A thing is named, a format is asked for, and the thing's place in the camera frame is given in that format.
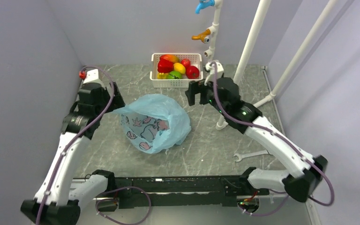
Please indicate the yellow fake banana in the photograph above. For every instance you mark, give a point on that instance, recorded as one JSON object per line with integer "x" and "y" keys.
{"x": 162, "y": 75}

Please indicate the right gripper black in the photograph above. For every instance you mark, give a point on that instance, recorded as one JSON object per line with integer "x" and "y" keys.
{"x": 194, "y": 88}

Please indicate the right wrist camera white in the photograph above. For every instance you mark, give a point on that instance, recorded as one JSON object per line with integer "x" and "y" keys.
{"x": 213, "y": 67}

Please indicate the silver wrench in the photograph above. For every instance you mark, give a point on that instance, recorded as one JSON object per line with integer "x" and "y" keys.
{"x": 240, "y": 157}

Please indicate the white PVC pipe frame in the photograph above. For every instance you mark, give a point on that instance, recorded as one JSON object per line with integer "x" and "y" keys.
{"x": 257, "y": 23}

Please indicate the orange red fake mango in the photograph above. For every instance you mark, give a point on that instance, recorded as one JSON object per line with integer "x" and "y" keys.
{"x": 170, "y": 57}

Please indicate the red fake tomato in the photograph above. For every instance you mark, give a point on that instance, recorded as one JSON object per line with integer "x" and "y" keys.
{"x": 192, "y": 72}

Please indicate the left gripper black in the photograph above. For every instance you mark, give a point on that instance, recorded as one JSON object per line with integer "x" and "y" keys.
{"x": 116, "y": 101}

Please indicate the green fake watermelon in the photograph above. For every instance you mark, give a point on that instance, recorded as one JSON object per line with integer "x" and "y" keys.
{"x": 174, "y": 75}

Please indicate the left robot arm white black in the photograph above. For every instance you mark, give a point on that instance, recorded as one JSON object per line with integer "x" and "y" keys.
{"x": 55, "y": 203}

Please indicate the red fake apple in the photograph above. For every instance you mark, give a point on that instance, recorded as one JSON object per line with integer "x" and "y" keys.
{"x": 186, "y": 63}

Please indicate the aluminium rail frame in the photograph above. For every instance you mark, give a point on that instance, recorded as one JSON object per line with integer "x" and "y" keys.
{"x": 272, "y": 209}

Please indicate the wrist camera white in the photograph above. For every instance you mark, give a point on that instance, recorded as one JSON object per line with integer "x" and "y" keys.
{"x": 91, "y": 76}
{"x": 213, "y": 67}

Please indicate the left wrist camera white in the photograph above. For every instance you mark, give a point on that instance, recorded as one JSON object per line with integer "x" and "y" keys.
{"x": 91, "y": 76}

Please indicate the white plastic basket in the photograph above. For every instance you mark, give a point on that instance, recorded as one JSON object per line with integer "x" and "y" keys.
{"x": 195, "y": 59}

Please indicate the red fake bell pepper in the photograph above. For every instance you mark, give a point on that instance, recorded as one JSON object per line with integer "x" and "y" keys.
{"x": 164, "y": 66}

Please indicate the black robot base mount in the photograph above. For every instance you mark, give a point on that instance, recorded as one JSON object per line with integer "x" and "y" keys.
{"x": 222, "y": 190}

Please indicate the light blue plastic bag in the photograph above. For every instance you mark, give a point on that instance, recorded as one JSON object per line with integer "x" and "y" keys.
{"x": 154, "y": 122}

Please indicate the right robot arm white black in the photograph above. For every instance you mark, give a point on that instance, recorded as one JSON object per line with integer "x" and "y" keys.
{"x": 303, "y": 172}

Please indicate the yellow fake fruit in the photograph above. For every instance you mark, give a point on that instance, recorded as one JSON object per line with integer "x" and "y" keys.
{"x": 179, "y": 68}

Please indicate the orange faucet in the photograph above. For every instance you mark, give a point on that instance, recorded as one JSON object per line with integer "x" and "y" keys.
{"x": 204, "y": 37}

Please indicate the blue faucet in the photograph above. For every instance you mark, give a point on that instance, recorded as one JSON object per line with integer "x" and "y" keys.
{"x": 204, "y": 4}

